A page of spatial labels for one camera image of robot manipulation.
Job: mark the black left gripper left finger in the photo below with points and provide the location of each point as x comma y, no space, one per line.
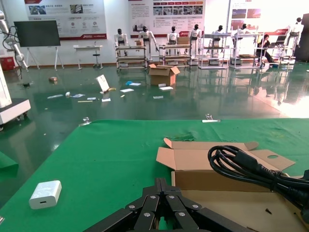
135,215

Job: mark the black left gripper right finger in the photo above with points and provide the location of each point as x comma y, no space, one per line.
190,215

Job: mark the grey industrial robot arm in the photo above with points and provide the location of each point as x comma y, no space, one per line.
10,46

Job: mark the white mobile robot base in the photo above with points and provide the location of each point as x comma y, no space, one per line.
12,108

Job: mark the empty open cardboard box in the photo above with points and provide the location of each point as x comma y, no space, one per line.
193,157

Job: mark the large open cardboard box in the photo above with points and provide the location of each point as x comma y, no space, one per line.
161,78

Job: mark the small cardboard box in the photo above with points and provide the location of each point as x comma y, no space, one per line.
183,40
139,43

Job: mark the red box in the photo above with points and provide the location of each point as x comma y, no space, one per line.
7,63

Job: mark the small black screw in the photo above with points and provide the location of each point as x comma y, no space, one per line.
268,211

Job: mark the clear plastic wrapper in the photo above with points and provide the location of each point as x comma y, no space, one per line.
182,137

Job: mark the white charger adapter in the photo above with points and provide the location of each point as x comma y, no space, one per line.
46,194

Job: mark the silver metal table clamp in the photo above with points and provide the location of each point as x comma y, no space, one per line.
85,121
210,119

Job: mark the white paper sheet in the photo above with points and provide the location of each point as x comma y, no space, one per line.
77,95
106,99
135,84
166,88
126,90
158,97
55,96
91,98

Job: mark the yellow strip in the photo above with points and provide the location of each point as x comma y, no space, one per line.
85,101

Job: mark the yellow brown scrap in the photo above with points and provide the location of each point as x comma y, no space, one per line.
111,89

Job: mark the blue plastic bag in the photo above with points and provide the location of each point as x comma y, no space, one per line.
128,82

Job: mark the white standing card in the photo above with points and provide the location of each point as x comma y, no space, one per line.
102,82

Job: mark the green covered side table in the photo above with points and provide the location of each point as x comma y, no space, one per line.
7,163

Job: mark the metal pipe rack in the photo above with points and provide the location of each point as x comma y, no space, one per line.
131,58
213,61
236,60
175,57

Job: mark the small brown parcel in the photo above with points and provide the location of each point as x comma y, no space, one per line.
53,79

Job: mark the black stool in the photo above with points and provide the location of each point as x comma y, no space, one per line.
97,58

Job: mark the white desk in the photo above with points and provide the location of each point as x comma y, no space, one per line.
88,47

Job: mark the white black humanoid robot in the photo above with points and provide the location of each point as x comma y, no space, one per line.
120,38
295,30
219,30
146,36
172,37
195,33
241,30

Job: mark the seated person in black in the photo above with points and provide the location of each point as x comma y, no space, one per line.
264,46

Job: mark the metal work desk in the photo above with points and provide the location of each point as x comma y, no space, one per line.
277,48

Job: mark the open laptop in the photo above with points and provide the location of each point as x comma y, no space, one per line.
278,41

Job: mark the black display screen on stand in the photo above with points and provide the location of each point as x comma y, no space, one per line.
36,33

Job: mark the white information wall poster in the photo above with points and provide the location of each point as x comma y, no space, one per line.
253,14
166,17
65,19

